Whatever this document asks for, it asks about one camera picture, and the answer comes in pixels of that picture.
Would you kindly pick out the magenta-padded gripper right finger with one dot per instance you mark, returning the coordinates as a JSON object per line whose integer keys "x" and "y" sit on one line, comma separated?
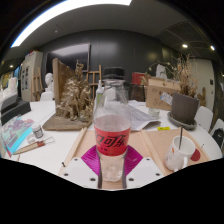
{"x": 143, "y": 170}

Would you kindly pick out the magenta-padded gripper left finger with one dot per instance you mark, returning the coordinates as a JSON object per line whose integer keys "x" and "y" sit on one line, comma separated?
{"x": 80, "y": 170}

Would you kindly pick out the clear red-labelled drink bottle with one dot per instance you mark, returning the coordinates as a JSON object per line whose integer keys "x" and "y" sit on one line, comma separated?
{"x": 112, "y": 140}

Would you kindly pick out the tan table mat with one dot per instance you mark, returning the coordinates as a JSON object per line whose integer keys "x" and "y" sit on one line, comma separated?
{"x": 153, "y": 140}

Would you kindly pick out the white ceramic mug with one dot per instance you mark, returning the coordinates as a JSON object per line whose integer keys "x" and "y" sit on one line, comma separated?
{"x": 176, "y": 158}

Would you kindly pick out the small yellow tag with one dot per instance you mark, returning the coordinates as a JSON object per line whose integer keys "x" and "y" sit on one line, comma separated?
{"x": 163, "y": 128}

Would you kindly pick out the metal spoon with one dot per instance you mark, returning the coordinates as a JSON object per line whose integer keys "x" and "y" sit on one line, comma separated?
{"x": 180, "y": 136}

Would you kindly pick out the grey printed newspaper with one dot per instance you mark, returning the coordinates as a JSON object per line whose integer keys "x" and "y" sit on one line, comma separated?
{"x": 140, "y": 118}

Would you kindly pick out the flat round red coaster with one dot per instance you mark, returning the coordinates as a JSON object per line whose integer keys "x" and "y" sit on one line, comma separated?
{"x": 196, "y": 155}

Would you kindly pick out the grey plant saucer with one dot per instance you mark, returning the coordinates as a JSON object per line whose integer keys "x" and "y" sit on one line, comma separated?
{"x": 176, "y": 124}

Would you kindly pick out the small paint jar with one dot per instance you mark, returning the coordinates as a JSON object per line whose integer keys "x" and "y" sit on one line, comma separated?
{"x": 37, "y": 131}

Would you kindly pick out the small white cup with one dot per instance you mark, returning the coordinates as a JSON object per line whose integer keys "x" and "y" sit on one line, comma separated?
{"x": 154, "y": 113}

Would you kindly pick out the golden relief sculpture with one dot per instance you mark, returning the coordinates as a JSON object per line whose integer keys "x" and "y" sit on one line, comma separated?
{"x": 73, "y": 100}

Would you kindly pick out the dried plant in grey pot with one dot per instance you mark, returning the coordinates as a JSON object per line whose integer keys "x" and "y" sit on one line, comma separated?
{"x": 183, "y": 108}

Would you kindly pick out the colourful picture book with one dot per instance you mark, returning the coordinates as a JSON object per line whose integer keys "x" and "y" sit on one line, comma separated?
{"x": 15, "y": 133}

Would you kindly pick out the green white squeeze bottle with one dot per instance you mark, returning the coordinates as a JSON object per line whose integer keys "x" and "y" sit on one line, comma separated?
{"x": 99, "y": 95}

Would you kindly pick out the brown cardboard box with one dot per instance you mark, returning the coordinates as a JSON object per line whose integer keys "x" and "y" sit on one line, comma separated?
{"x": 156, "y": 93}

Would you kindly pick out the black stacked boxes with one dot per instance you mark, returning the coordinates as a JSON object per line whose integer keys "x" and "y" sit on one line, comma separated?
{"x": 13, "y": 113}

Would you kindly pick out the red box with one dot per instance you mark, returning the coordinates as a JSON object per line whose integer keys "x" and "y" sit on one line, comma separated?
{"x": 138, "y": 78}

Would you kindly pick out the wooden figure sculpture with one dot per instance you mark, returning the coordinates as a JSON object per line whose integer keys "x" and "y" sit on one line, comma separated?
{"x": 201, "y": 97}

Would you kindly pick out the white plaster bust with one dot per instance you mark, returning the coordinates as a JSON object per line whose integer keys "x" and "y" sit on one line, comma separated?
{"x": 49, "y": 80}

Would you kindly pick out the wooden easel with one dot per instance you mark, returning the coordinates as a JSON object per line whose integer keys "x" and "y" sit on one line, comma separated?
{"x": 37, "y": 85}
{"x": 95, "y": 76}

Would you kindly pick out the white draped plaster statue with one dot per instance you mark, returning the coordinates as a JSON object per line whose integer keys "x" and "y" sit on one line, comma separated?
{"x": 161, "y": 71}

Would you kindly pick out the recessed ceiling spotlights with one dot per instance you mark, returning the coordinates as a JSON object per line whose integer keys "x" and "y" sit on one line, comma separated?
{"x": 184, "y": 46}

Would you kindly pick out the long ceiling light panel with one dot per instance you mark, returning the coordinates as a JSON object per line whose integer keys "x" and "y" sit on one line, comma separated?
{"x": 66, "y": 8}

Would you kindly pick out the black wall screen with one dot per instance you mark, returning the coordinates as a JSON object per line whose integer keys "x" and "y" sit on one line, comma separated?
{"x": 73, "y": 56}

